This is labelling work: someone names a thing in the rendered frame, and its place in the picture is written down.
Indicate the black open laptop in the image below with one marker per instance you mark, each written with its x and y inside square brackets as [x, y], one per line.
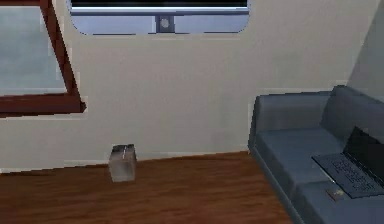
[356, 170]

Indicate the grey metal bin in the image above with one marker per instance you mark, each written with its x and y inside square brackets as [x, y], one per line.
[122, 164]

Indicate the white framed rounded window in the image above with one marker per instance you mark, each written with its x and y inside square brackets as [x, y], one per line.
[160, 20]

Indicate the grey blue sofa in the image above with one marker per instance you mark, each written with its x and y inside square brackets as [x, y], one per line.
[293, 146]

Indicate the brown framed window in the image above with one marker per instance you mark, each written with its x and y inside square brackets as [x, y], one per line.
[30, 56]

